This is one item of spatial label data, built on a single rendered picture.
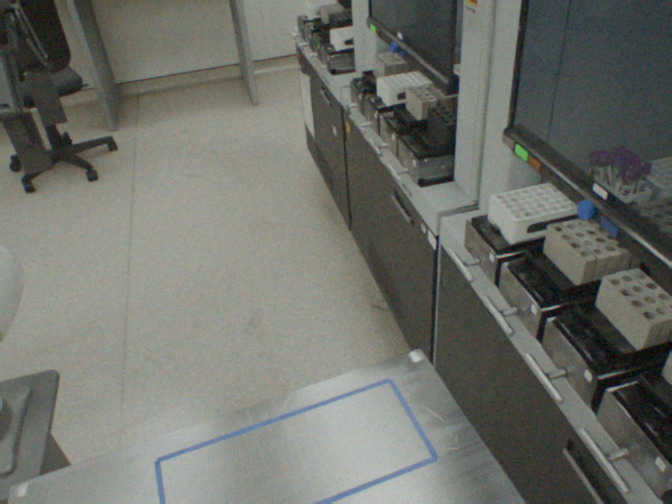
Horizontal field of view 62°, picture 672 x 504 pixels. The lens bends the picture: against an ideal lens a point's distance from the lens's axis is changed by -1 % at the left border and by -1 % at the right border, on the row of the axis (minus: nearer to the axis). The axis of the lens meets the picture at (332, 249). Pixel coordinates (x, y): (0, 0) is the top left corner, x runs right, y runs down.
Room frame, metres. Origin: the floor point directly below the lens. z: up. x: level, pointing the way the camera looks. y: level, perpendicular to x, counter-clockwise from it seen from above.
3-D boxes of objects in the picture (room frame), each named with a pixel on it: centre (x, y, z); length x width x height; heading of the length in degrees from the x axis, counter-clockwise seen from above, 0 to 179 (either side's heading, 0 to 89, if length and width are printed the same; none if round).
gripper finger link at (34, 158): (0.58, 0.32, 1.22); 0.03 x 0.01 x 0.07; 101
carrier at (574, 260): (0.75, -0.40, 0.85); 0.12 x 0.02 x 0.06; 12
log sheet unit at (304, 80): (2.59, 0.06, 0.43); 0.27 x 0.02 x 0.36; 11
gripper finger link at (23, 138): (0.56, 0.32, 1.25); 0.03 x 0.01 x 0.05; 11
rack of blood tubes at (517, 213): (0.91, -0.47, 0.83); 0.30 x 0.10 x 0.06; 101
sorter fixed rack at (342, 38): (2.15, -0.23, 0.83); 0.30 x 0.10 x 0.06; 101
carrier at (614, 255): (0.75, -0.45, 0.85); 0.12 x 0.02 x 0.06; 11
